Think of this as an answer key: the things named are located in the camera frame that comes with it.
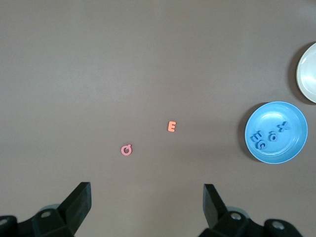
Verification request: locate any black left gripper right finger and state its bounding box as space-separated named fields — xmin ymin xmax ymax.
xmin=199 ymin=184 xmax=265 ymax=237

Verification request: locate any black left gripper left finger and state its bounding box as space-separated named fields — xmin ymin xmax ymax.
xmin=17 ymin=182 xmax=92 ymax=237

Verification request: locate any blue foam letter E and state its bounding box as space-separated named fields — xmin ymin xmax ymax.
xmin=249 ymin=131 xmax=263 ymax=144

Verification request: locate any blue foam letter x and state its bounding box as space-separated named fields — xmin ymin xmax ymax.
xmin=277 ymin=121 xmax=290 ymax=133

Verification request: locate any pink foam letter Q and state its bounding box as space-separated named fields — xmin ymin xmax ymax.
xmin=120 ymin=143 xmax=133 ymax=157

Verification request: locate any blue round plate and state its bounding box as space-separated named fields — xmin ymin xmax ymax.
xmin=244 ymin=101 xmax=309 ymax=165

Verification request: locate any pale pink round plate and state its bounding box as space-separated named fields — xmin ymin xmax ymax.
xmin=296 ymin=41 xmax=316 ymax=104

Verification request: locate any brown table cover sheet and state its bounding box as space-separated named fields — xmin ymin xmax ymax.
xmin=0 ymin=0 xmax=316 ymax=237

